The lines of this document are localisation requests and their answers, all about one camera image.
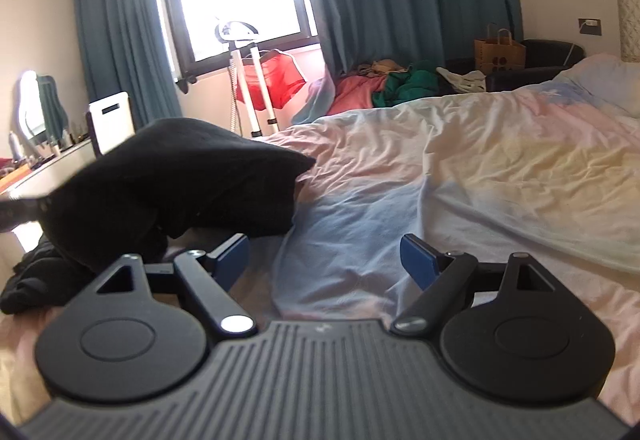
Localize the black garment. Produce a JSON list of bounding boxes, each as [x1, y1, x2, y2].
[[1, 118, 314, 314]]

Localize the white dressing table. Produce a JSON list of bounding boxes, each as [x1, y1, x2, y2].
[[0, 140, 96, 272]]

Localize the vanity mirror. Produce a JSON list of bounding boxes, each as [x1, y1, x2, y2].
[[17, 70, 47, 145]]

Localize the white black chair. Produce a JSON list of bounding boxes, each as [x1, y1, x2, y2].
[[86, 92, 136, 157]]

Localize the pastel bed sheet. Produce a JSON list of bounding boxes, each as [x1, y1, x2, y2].
[[0, 83, 640, 426]]

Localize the teal curtain left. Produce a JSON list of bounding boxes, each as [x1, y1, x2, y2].
[[74, 0, 182, 129]]

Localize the green clothing pile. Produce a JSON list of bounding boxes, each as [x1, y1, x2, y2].
[[371, 60, 439, 108]]

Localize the pillow pastel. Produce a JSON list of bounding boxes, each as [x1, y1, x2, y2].
[[555, 54, 639, 118]]

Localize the black armchair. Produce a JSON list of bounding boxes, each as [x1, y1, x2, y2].
[[444, 38, 586, 93]]

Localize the brown paper bag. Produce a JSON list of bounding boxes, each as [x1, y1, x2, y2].
[[474, 22, 526, 76]]

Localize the pink clothing pile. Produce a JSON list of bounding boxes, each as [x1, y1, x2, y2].
[[328, 76, 386, 115]]

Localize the white garment steamer stand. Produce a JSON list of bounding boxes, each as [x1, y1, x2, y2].
[[214, 20, 281, 139]]

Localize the red garment on stand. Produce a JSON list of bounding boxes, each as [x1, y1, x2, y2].
[[242, 50, 307, 111]]

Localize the light blue garment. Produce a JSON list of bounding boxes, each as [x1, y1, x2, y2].
[[292, 68, 336, 126]]

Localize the wall power outlet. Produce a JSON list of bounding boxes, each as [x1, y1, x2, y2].
[[578, 18, 602, 36]]

